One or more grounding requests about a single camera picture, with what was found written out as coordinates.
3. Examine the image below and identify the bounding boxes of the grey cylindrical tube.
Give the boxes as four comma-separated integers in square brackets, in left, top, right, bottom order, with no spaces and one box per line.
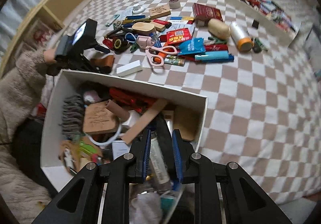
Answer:
[150,132,171,193]

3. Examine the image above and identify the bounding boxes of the wooden shelf unit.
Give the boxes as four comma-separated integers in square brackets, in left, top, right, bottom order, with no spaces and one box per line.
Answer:
[0,0,124,79]

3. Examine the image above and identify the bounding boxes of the black yellow tape measure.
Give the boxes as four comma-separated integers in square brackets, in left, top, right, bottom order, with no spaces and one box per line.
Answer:
[113,37,129,55]

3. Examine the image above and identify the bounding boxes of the near white box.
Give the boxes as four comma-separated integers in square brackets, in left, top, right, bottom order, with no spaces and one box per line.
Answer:
[40,69,209,224]

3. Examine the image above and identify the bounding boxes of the white rectangular block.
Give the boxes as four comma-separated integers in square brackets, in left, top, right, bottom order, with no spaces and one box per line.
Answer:
[116,60,143,77]

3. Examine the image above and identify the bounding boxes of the grey knitted cloth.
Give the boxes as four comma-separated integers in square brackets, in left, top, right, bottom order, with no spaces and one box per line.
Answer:
[60,94,85,141]

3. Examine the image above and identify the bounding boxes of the engraved leather tile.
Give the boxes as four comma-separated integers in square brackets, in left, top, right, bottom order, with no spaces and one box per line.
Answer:
[83,101,119,135]

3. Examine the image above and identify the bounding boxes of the wooden oval brush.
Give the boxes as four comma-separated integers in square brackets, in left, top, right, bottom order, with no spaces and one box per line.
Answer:
[132,22,156,36]

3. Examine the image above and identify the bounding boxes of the beige fleece sleeve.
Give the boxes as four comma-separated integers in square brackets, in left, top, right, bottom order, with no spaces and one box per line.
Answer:
[1,49,55,223]

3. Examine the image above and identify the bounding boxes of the pink scissors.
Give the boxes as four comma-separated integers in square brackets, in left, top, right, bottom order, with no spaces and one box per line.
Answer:
[137,35,178,67]

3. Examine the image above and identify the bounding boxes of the engraved wooden block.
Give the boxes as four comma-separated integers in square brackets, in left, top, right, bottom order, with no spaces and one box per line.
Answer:
[148,4,171,19]

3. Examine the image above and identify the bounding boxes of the red printed packet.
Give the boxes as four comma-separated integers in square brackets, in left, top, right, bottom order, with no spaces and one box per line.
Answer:
[167,28,192,45]

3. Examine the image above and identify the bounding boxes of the brown tape roll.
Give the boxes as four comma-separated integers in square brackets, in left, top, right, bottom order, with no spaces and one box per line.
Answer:
[168,0,181,9]

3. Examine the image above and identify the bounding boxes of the blue pouch packet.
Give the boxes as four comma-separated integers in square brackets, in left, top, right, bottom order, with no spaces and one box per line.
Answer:
[177,38,206,56]

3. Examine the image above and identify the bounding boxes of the dark red book box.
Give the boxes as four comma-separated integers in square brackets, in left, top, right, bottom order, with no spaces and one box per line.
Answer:
[192,3,223,27]

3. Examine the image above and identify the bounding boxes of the light blue tube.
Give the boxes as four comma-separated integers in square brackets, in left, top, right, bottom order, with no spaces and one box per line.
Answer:
[195,50,234,63]

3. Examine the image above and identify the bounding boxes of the beige oval wooden case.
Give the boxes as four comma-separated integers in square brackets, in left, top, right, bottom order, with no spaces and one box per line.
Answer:
[208,19,231,40]

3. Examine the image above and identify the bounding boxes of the checkered bed sheet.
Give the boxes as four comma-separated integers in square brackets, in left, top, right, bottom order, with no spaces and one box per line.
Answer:
[66,0,320,203]

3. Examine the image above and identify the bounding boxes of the green clip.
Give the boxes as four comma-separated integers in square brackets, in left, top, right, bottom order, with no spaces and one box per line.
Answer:
[252,38,268,54]

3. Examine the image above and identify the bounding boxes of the white bottle orange cap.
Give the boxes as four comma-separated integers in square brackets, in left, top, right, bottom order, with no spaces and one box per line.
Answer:
[229,21,254,52]

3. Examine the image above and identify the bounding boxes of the small black square object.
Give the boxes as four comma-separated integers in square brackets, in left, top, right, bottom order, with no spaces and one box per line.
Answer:
[252,20,259,29]

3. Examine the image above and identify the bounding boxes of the far white tray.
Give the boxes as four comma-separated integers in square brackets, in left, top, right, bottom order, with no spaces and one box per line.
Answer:
[225,0,301,46]

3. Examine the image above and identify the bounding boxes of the orange leather strap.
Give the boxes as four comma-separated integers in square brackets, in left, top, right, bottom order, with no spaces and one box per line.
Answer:
[90,55,116,74]

